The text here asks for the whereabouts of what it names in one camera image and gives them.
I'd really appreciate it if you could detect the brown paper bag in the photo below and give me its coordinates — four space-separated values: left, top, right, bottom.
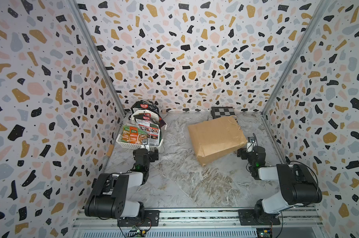
188 116 248 166

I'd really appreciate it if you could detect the black purple condiment packet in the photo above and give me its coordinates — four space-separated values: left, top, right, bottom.
158 115 166 129

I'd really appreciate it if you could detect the black white red packet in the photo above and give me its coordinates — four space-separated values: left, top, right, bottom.
131 110 161 146

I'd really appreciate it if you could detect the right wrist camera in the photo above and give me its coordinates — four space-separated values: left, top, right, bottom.
246 137 257 153

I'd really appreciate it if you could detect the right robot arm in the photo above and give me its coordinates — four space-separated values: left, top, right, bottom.
238 145 322 226

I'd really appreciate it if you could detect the green orange condiment packet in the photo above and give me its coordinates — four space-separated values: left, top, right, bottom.
121 125 148 145

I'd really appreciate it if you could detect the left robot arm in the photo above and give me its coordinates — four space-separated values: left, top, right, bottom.
84 148 159 224

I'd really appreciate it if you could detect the black white checkerboard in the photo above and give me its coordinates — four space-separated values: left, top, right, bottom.
211 107 236 119

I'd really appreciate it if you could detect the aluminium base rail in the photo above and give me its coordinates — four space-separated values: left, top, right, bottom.
73 207 328 238

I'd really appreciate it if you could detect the brown tape piece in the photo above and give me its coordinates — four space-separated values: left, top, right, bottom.
106 144 114 157

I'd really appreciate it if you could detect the white plastic basket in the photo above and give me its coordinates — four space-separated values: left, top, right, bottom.
117 124 166 151

